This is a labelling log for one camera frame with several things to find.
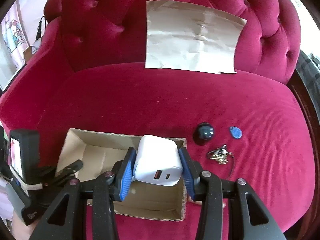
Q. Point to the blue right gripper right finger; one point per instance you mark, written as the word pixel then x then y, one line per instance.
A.
pixel 191 174

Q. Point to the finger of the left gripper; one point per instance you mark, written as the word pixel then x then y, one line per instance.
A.
pixel 68 172

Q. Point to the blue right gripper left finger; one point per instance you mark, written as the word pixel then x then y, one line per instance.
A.
pixel 123 171

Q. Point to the white USB wall charger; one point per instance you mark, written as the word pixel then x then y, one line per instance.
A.
pixel 157 161

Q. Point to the blue key fob tag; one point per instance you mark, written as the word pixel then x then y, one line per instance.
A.
pixel 235 132

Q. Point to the crimson velvet tufted sofa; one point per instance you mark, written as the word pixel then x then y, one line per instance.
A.
pixel 89 74

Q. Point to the small cardboard box background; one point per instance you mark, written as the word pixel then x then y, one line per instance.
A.
pixel 31 50

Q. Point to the brown paper sheet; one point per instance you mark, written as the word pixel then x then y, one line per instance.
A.
pixel 186 36

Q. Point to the cartoon cat poster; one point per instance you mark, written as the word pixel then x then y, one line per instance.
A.
pixel 14 40

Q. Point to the metal keychain with charms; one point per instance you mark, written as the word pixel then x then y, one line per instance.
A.
pixel 221 155

